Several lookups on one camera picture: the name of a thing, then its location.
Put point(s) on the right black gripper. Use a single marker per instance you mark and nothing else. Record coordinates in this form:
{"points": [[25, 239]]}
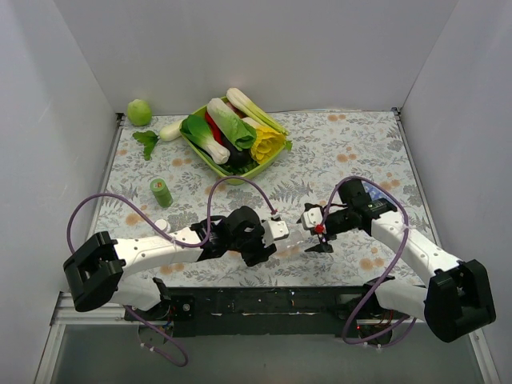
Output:
{"points": [[326, 229]]}

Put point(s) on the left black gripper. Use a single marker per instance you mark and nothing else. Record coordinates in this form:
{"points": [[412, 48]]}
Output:
{"points": [[258, 250]]}

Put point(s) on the clear pill organizer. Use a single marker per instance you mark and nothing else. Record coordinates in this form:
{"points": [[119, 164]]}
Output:
{"points": [[293, 239]]}

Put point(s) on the white cap pill bottle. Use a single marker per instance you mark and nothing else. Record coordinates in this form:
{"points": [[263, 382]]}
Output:
{"points": [[163, 225]]}

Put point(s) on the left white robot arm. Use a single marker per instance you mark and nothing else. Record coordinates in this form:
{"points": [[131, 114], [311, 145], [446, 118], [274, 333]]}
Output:
{"points": [[102, 270]]}

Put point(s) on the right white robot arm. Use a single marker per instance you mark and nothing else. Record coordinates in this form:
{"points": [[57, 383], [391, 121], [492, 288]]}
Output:
{"points": [[455, 297]]}

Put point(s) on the green plastic tray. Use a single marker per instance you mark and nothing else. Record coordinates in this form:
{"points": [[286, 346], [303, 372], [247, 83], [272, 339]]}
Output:
{"points": [[249, 171]]}

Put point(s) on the blue pill organizer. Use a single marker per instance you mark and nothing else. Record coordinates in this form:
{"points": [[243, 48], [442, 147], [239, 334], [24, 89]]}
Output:
{"points": [[375, 193]]}

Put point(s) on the floral table mat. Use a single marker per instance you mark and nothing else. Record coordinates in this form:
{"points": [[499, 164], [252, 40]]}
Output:
{"points": [[327, 146]]}

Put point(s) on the dark purple eggplant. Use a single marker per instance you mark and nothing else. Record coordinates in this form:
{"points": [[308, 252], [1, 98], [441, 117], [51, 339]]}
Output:
{"points": [[237, 158]]}

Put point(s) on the green cylindrical bottle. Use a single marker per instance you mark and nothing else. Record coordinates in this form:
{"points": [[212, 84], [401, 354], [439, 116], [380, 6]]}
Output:
{"points": [[161, 192]]}

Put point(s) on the yellow lettuce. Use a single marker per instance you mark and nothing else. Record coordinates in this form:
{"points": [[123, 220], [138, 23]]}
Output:
{"points": [[268, 143]]}

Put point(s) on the napa cabbage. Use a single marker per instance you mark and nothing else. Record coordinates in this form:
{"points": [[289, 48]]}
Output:
{"points": [[238, 133]]}

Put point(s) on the red chili pepper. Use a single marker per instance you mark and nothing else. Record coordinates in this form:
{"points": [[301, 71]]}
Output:
{"points": [[214, 128]]}

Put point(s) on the green bok choy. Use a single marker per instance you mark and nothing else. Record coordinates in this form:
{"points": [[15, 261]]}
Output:
{"points": [[197, 130]]}

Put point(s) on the white radish with leaves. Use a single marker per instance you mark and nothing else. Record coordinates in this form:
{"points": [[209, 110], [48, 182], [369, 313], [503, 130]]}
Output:
{"points": [[149, 139]]}

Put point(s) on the white green leek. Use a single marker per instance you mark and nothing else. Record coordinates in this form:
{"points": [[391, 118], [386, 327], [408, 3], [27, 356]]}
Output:
{"points": [[240, 101]]}

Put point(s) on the green round cabbage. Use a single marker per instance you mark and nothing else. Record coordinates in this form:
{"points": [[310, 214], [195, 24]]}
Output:
{"points": [[139, 112]]}

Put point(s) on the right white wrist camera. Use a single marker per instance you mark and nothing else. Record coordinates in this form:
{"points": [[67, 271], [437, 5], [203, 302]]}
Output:
{"points": [[312, 219]]}

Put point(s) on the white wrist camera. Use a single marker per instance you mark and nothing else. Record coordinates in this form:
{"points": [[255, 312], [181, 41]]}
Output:
{"points": [[312, 219], [274, 230]]}

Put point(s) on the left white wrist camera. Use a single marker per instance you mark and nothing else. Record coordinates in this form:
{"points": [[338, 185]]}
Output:
{"points": [[274, 230]]}

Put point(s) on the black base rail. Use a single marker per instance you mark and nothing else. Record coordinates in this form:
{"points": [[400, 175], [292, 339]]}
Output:
{"points": [[192, 312]]}

